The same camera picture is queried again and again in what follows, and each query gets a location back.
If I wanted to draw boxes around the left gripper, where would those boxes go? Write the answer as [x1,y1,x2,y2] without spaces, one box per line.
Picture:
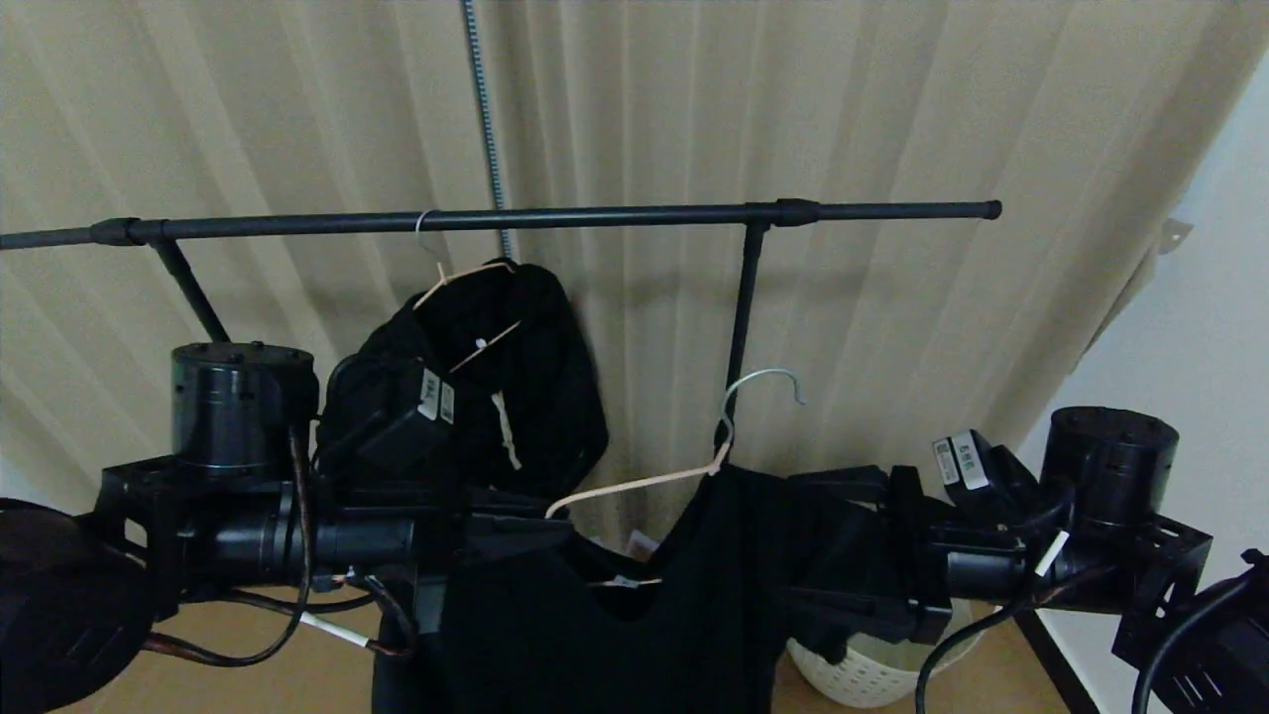
[203,486,477,636]

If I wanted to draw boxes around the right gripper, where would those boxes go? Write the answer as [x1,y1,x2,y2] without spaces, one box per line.
[887,464,1040,646]

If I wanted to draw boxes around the black garment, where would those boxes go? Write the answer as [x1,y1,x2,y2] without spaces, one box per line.
[372,464,928,714]
[315,260,610,502]

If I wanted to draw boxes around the pink clothes hanger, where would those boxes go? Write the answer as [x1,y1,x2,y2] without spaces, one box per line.
[410,210,522,375]
[543,369,808,588]

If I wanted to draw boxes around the white laundry basket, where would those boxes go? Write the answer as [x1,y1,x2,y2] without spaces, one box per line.
[786,600,987,709]

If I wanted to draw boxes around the black clothes rack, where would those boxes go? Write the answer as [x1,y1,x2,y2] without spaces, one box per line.
[0,198,1002,487]

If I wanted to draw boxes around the beige curtain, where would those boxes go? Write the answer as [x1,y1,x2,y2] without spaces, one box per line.
[0,0,1269,556]

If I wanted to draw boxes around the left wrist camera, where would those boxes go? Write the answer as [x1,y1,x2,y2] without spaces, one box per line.
[322,359,459,477]

